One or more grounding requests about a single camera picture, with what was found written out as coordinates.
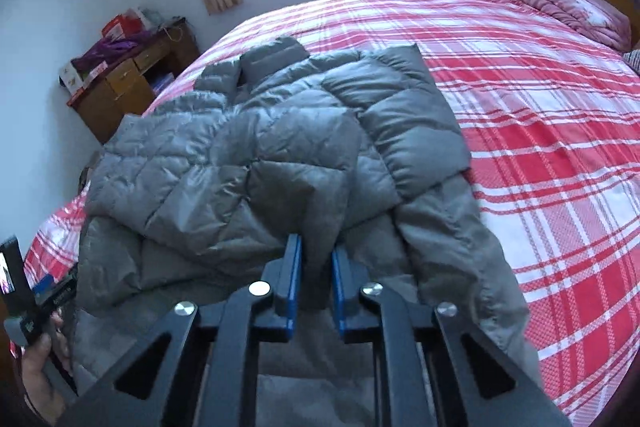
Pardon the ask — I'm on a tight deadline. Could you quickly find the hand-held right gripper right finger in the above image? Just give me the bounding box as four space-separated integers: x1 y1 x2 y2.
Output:
331 248 574 427

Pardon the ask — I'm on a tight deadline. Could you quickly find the bed with red plaid sheet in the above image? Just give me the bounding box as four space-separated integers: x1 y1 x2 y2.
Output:
22 0 640 423

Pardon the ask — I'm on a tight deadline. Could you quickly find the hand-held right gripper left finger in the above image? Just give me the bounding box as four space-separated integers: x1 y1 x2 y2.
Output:
56 233 304 427

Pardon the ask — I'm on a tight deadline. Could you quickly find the person's left hand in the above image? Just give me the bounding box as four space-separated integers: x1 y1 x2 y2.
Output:
20 311 72 424

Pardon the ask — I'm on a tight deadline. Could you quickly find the pink folded blanket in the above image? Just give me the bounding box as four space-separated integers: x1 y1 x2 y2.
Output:
512 0 634 54

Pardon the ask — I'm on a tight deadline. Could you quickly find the grey puffer jacket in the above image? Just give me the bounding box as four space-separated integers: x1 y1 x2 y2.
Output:
70 36 546 427

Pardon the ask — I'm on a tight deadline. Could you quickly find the wooden desk with drawers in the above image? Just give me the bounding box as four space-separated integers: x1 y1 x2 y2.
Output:
67 23 202 146

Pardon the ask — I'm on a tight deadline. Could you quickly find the purple cloth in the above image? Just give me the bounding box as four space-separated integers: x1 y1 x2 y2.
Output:
71 31 152 74

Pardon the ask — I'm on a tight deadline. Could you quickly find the red box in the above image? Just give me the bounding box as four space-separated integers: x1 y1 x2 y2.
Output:
101 13 147 42

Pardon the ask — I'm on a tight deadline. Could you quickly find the white cardboard box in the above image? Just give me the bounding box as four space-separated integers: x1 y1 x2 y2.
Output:
58 58 110 96

